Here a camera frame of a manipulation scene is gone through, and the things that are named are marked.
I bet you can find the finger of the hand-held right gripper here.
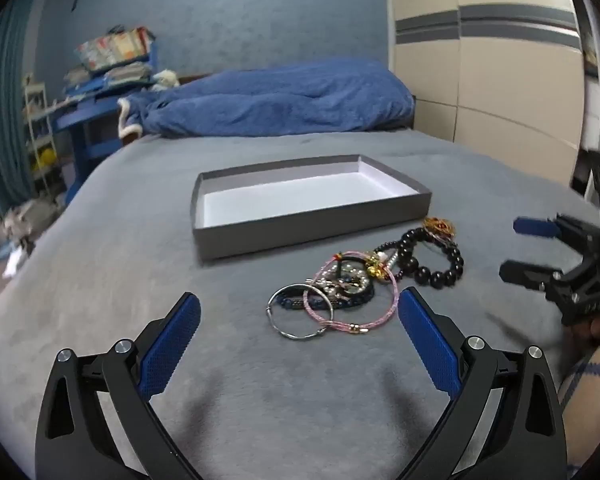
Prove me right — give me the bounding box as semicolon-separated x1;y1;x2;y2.
499;259;600;302
513;214;600;257

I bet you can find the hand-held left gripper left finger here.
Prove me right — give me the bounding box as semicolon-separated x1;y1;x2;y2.
35;291;203;480

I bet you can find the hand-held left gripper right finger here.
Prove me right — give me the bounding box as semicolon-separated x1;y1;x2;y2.
397;286;568;480

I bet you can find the large black bead bracelet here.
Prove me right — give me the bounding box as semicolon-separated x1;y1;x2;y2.
399;227;465;291

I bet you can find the gold pearl hair clip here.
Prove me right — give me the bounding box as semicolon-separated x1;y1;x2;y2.
365;252;402;279

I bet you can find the black pearl hair tie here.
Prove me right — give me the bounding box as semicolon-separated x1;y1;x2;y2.
325;255;376;307

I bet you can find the red gold charm bracelet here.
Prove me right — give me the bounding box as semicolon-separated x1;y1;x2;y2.
422;216;457;241

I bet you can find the pink cord bracelet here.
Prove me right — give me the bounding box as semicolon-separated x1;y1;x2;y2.
302;251;399;335

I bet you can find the small dark bead bracelet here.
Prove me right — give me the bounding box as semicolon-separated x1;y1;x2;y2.
372;239;412;281

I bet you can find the blue bead bracelet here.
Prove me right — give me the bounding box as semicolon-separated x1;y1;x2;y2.
275;290;331;312

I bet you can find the silver bangle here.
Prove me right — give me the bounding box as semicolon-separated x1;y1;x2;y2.
266;284;337;342

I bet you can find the grey cardboard box tray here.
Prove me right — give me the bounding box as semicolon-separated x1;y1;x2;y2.
191;155;432;262

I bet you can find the person's right forearm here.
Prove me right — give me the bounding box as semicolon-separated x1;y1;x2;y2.
557;335;600;480

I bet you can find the grey bed sheet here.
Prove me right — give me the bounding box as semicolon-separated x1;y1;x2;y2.
0;130;600;480

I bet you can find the beige wardrobe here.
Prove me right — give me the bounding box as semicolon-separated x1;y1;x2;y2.
387;0;588;186

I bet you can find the white door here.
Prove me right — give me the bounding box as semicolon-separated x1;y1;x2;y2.
575;0;600;161

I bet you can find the pile of cloth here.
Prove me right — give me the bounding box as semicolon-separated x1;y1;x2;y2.
0;199;61;261

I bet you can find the blue desk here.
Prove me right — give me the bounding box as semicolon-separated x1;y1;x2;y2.
32;42;158;206

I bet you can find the white shelf rack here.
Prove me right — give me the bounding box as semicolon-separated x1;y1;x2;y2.
22;82;63;196

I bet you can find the white plush toy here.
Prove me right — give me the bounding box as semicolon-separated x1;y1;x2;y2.
152;69;181;92

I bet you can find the blue blanket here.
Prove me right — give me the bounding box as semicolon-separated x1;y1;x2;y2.
117;58;416;138

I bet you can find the stack of books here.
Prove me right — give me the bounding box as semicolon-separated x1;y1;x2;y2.
62;62;156;97

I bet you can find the teal curtain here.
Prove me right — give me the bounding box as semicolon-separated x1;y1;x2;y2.
0;0;46;216

